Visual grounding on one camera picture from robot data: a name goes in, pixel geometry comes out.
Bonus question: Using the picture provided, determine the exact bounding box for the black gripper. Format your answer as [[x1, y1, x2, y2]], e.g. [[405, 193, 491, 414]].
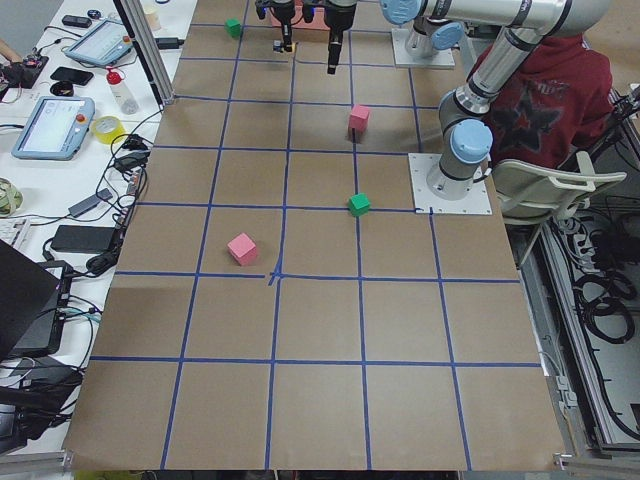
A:
[[325, 0, 356, 75], [271, 0, 295, 51]]

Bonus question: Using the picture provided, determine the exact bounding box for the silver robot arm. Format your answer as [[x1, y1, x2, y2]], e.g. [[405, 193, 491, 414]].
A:
[[380, 1, 612, 169], [255, 1, 463, 65]]

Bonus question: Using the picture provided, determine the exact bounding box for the pink plastic bin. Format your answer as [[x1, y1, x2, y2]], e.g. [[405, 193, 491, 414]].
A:
[[291, 0, 329, 31]]

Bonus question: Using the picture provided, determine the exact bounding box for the green cube far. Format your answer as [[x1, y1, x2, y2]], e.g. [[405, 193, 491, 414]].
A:
[[224, 18, 243, 38]]

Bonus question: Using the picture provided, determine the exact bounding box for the green cube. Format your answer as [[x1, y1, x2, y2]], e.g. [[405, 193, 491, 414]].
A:
[[224, 18, 243, 38], [348, 193, 371, 218]]

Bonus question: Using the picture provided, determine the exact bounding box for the pink cube near centre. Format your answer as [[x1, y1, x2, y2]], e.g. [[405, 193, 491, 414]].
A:
[[348, 104, 371, 132]]

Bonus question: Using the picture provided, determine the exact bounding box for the pink cube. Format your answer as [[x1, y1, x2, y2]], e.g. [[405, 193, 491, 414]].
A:
[[227, 233, 258, 266], [348, 104, 371, 132]]

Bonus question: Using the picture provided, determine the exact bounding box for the paper cup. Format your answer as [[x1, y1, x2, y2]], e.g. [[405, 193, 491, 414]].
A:
[[143, 5, 162, 31]]

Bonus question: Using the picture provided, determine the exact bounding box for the green cube centre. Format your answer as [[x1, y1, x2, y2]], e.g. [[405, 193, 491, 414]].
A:
[[348, 193, 371, 218]]

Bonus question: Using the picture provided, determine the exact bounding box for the red cap squeeze bottle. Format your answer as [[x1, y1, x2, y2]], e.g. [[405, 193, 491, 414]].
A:
[[106, 68, 139, 115]]

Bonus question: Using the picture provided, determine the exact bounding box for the teach pendant far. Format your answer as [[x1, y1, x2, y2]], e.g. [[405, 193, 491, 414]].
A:
[[64, 19, 133, 67]]

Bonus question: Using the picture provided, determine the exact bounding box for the teach pendant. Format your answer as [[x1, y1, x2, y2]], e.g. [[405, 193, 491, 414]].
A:
[[64, 19, 133, 67], [11, 96, 95, 161]]

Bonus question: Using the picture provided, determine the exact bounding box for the yellow tape roll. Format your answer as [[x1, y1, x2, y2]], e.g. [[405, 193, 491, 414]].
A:
[[90, 116, 126, 145]]

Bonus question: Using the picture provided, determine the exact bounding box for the black smartphone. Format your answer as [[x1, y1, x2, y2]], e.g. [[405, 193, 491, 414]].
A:
[[50, 67, 94, 86]]

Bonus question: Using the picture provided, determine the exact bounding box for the pink cube front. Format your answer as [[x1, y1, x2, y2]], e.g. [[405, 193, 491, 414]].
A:
[[227, 233, 258, 266]]

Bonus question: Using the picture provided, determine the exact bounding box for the person in red hoodie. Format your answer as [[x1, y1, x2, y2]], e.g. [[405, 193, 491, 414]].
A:
[[484, 33, 613, 170]]

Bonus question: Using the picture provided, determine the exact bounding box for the grey office chair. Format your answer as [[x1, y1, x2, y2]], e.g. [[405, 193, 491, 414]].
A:
[[492, 151, 627, 225]]

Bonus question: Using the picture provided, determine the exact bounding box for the teach pendant near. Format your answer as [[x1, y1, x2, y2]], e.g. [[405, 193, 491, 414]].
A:
[[11, 96, 95, 161]]

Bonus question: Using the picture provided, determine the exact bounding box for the brown paper table cover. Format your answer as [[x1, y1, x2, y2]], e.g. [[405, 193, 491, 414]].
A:
[[65, 1, 565, 471]]

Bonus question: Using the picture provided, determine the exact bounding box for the black power adapter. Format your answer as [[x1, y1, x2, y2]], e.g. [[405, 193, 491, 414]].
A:
[[51, 225, 115, 254]]

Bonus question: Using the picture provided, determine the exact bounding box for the black laptop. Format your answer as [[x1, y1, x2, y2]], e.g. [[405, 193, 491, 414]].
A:
[[1, 243, 71, 360]]

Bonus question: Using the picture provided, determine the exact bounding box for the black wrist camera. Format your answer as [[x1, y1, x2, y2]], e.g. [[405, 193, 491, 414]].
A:
[[301, 0, 315, 24]]

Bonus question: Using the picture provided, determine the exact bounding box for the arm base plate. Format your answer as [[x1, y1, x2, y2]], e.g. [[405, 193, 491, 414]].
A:
[[391, 27, 456, 70], [408, 153, 492, 215]]

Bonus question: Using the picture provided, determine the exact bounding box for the aluminium frame post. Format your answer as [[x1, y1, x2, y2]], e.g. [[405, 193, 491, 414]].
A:
[[113, 0, 175, 107]]

